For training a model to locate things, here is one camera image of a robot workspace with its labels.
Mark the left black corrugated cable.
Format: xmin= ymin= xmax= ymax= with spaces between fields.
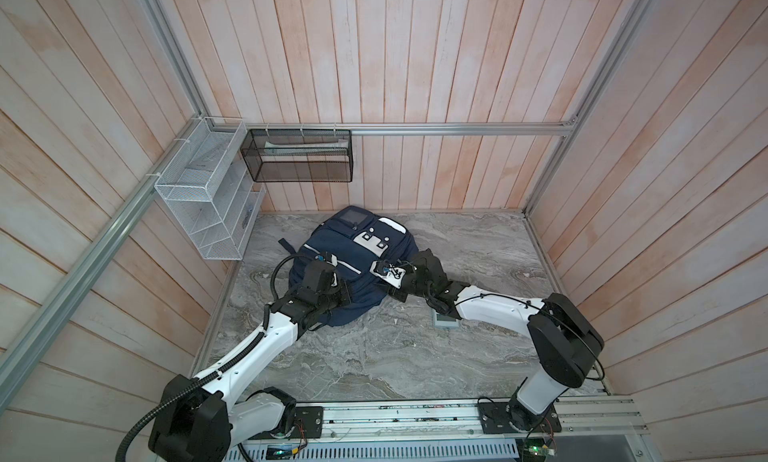
xmin=115 ymin=253 xmax=325 ymax=462

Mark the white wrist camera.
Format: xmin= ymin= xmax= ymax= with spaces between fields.
xmin=316 ymin=253 xmax=338 ymax=267
xmin=370 ymin=260 xmax=406 ymax=284

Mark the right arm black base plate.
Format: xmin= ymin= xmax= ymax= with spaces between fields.
xmin=476 ymin=397 xmax=562 ymax=435

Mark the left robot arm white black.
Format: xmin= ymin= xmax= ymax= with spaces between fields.
xmin=116 ymin=256 xmax=351 ymax=461

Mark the aluminium front rail frame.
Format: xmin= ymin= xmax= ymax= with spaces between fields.
xmin=221 ymin=396 xmax=661 ymax=461

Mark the black mesh wall basket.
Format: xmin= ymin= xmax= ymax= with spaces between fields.
xmin=240 ymin=128 xmax=354 ymax=183

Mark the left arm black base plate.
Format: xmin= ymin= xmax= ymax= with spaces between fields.
xmin=252 ymin=406 xmax=324 ymax=441

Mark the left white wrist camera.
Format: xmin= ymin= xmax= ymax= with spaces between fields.
xmin=316 ymin=253 xmax=338 ymax=267

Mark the navy blue student backpack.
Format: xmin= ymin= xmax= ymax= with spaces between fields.
xmin=279 ymin=206 xmax=418 ymax=327

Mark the horizontal aluminium wall rail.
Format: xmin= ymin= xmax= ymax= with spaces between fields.
xmin=243 ymin=122 xmax=575 ymax=137

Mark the white wire mesh shelf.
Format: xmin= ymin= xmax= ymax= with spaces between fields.
xmin=155 ymin=117 xmax=265 ymax=261

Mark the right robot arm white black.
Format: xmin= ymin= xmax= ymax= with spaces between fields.
xmin=370 ymin=249 xmax=605 ymax=432

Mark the light green calculator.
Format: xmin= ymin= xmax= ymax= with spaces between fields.
xmin=432 ymin=311 xmax=460 ymax=330

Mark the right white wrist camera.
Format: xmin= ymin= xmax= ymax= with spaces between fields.
xmin=370 ymin=260 xmax=406 ymax=284

